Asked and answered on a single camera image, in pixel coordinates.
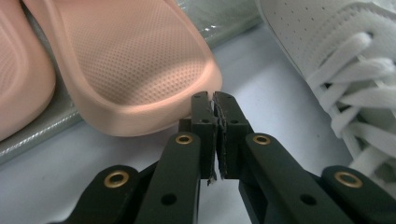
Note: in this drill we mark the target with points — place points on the pink rubber slipper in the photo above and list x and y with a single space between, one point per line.
21 77
134 62

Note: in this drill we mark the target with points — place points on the two-tier metal shoe rack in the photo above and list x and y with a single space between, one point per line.
31 140

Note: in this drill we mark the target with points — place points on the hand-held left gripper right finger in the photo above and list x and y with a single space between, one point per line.
232 140

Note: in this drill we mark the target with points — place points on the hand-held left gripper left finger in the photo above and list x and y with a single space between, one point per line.
204 140

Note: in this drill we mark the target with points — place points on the white lace-up sneaker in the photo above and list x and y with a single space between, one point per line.
342 62

